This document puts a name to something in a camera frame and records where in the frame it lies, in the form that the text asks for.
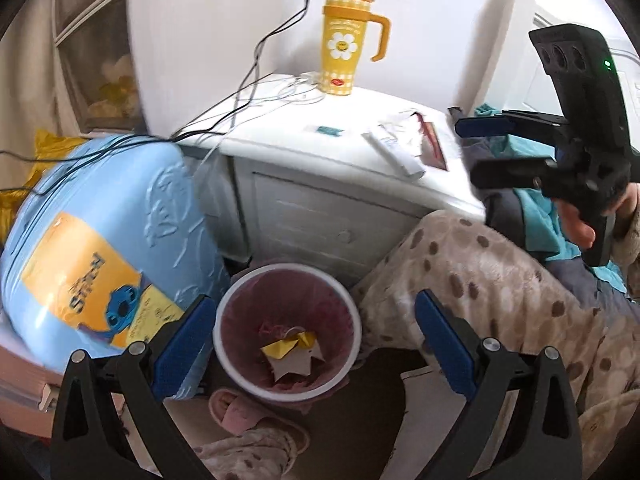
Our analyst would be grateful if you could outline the red gold wedding envelope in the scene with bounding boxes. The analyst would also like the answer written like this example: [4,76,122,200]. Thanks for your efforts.
[411,112,447,170]

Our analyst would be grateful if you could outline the gold box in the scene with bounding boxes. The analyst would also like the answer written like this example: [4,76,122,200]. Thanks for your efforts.
[260,330,317,360]

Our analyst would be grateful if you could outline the white trash bin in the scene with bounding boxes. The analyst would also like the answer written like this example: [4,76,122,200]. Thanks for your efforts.
[213,263,362,406]

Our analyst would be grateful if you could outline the person's right hand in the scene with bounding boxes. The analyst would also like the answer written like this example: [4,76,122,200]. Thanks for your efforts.
[551,181,640,252]

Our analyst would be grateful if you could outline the teal embroidered pillow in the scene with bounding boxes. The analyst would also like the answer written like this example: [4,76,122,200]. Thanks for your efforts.
[489,134,628,296]

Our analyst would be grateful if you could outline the dark grey pillow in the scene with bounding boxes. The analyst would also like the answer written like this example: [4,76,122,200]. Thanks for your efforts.
[460,136,639,322]

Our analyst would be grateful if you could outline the white bed headboard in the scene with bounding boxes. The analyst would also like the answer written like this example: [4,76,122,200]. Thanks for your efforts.
[466,0,639,148]

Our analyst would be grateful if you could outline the pink slipper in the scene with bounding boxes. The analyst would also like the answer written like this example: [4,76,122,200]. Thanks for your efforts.
[208,388,310,453]

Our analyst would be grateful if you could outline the teal white small packet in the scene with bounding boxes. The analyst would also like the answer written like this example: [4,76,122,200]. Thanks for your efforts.
[316,126,342,136]

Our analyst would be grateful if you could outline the blue Stitch suitcase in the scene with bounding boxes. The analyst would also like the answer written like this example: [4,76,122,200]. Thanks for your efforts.
[1,136,229,372]

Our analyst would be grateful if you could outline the white bedside table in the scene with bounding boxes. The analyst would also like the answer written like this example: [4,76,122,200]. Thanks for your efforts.
[179,74,485,285]

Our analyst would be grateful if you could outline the yellow flower tumbler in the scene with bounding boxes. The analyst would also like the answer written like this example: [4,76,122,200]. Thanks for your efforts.
[319,0,390,96]

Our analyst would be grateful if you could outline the yellow plastic bag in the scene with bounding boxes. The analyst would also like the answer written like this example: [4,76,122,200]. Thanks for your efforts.
[1,129,86,245]

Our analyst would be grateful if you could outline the beige curtain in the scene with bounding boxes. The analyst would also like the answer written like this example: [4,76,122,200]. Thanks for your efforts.
[0,0,61,188]

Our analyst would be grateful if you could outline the white cabinet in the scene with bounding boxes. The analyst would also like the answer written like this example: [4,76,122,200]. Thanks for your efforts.
[127,0,283,138]

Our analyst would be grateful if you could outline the white coiled cable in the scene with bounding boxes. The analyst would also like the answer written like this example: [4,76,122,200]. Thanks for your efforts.
[188,71,327,172]

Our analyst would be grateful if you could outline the black charger cable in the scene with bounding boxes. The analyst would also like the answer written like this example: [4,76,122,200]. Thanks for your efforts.
[0,0,327,196]

